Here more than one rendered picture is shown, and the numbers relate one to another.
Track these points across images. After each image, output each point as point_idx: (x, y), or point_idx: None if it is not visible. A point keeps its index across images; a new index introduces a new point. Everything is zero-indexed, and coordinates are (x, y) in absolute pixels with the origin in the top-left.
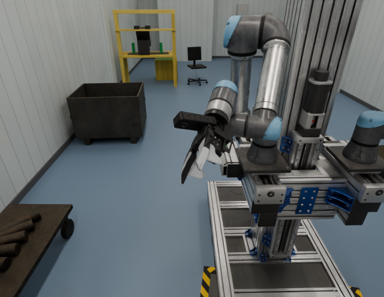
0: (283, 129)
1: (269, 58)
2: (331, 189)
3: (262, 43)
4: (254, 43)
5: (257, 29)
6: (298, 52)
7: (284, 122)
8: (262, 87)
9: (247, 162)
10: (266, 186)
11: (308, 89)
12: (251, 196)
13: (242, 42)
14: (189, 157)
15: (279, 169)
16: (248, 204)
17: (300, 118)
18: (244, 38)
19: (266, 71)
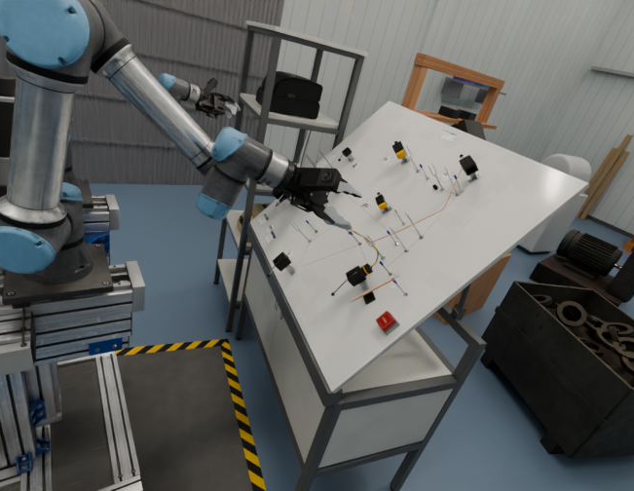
0: None
1: (150, 78)
2: (90, 243)
3: (100, 50)
4: (96, 51)
5: (100, 22)
6: None
7: None
8: (190, 125)
9: (84, 283)
10: (134, 277)
11: (0, 116)
12: (122, 315)
13: (92, 52)
14: (333, 210)
15: (104, 252)
16: (110, 337)
17: None
18: (94, 43)
19: (169, 99)
